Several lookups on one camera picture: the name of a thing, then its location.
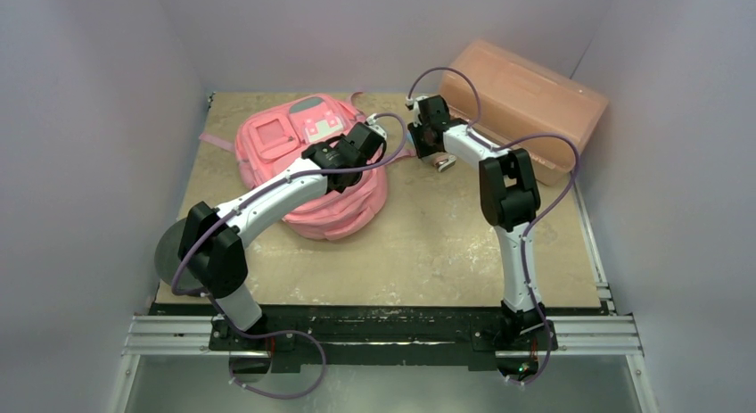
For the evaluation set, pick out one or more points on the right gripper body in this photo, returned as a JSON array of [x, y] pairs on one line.
[[430, 111]]

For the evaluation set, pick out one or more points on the grey tape roll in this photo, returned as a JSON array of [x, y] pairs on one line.
[[166, 260]]

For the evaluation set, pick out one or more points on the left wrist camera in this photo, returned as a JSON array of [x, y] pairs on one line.
[[373, 124]]

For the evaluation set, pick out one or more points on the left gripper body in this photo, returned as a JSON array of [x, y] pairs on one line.
[[357, 178]]

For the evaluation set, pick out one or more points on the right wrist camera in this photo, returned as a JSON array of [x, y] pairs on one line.
[[412, 104]]

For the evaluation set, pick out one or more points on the orange plastic storage box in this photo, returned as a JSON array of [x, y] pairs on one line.
[[513, 97]]

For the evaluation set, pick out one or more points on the pink mini stapler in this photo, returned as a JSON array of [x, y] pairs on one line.
[[443, 162]]

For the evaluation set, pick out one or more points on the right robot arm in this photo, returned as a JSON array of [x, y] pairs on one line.
[[509, 201]]

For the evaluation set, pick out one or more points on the pink backpack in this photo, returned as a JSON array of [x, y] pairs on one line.
[[269, 141]]

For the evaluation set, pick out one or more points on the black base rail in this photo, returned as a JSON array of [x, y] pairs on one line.
[[470, 337]]

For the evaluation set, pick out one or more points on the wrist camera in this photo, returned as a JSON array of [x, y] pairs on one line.
[[412, 104], [373, 124]]

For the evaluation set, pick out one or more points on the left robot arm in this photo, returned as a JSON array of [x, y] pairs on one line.
[[214, 240]]

